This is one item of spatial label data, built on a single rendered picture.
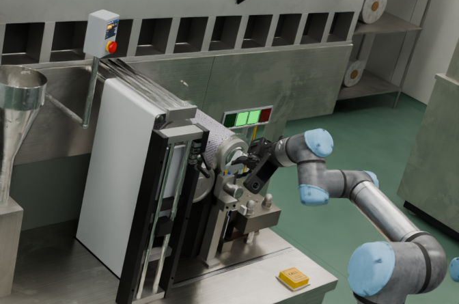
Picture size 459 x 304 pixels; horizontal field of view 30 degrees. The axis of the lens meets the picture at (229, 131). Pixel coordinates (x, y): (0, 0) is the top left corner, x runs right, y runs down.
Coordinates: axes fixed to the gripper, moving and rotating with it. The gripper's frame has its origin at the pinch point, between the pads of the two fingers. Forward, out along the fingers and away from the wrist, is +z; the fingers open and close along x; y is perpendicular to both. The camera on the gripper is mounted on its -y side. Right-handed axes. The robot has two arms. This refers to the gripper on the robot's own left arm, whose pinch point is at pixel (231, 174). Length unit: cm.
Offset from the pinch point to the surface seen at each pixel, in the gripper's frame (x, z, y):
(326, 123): -229, 240, 253
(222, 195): -8.9, 14.2, 1.2
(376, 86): -268, 238, 319
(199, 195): -3.4, 17.7, -1.2
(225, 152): -0.3, 7.8, 9.9
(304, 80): -38, 31, 75
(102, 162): 25.7, 27.5, -6.0
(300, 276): -45.1, 11.2, -7.1
